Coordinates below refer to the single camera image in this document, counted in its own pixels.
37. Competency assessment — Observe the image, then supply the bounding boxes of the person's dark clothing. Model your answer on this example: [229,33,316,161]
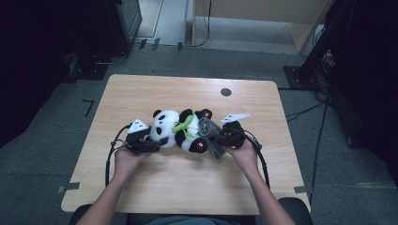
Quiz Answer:
[125,213,258,225]

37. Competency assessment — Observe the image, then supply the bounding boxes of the dark curtain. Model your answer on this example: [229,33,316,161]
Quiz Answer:
[325,0,398,188]
[0,0,109,149]

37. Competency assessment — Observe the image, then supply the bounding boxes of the tangle of black cables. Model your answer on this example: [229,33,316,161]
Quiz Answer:
[311,48,337,102]

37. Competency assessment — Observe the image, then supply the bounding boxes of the black hanging cable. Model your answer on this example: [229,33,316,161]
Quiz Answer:
[190,0,212,49]

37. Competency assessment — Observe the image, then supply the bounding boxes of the black cabinet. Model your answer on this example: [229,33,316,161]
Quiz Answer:
[104,0,144,56]

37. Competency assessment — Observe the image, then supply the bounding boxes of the black angled floor tape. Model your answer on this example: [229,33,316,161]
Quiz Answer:
[82,98,96,118]

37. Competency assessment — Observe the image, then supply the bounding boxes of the black looped floor cable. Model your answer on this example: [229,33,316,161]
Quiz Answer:
[91,50,129,66]

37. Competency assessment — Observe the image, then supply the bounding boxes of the person's left hand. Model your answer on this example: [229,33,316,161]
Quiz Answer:
[114,146,153,183]

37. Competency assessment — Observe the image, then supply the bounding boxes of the light wooden cabinet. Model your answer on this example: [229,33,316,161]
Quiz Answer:
[191,0,333,54]

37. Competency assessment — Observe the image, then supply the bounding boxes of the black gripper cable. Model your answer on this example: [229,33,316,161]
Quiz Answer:
[243,128,271,190]
[104,123,133,188]

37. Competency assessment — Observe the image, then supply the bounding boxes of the black flat stand base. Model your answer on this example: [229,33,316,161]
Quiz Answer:
[64,52,110,83]

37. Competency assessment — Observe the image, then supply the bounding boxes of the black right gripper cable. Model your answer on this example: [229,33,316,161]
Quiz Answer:
[243,128,271,190]

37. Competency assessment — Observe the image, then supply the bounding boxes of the black slanted stand pole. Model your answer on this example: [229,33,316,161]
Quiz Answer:
[298,0,339,83]

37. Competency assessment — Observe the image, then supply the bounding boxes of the person's right hand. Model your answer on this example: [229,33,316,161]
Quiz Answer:
[222,139,259,176]

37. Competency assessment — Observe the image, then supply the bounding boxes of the grey tape strip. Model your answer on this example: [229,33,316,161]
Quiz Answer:
[56,182,82,194]
[293,185,312,195]

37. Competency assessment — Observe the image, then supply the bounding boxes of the short black floor cable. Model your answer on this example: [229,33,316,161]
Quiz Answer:
[284,101,328,124]

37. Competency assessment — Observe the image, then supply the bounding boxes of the black chair armrest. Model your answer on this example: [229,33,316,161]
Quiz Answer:
[69,203,95,225]
[277,196,314,225]

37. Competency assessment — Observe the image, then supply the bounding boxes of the grey knitted cloth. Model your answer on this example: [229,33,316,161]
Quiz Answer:
[196,116,227,161]

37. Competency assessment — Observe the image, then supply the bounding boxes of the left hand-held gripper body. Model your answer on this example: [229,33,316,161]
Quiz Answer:
[125,117,155,155]

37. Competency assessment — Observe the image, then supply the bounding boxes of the black square stand base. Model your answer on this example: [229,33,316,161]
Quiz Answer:
[283,65,317,92]

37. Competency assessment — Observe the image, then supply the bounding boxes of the long black floor cable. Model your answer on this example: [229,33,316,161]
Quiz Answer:
[308,98,330,205]

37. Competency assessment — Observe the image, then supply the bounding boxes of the panda plush toy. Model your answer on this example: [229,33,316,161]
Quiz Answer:
[148,108,214,155]

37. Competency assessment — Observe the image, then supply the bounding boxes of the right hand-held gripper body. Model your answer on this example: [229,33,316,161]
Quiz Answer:
[220,112,252,150]

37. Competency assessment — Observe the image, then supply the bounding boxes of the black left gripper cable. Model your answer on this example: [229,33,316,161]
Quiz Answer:
[104,123,133,188]

